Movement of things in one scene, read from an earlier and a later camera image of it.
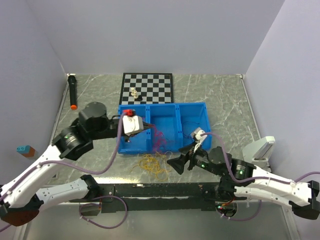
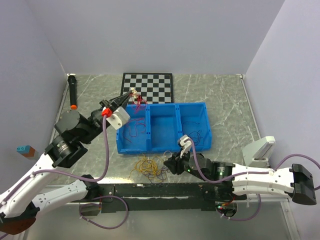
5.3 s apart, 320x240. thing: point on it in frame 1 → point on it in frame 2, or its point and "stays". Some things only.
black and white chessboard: x=154 y=87 stays
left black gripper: x=145 y=126 → x=121 y=101
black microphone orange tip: x=72 y=80 stays
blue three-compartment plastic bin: x=177 y=127 stays
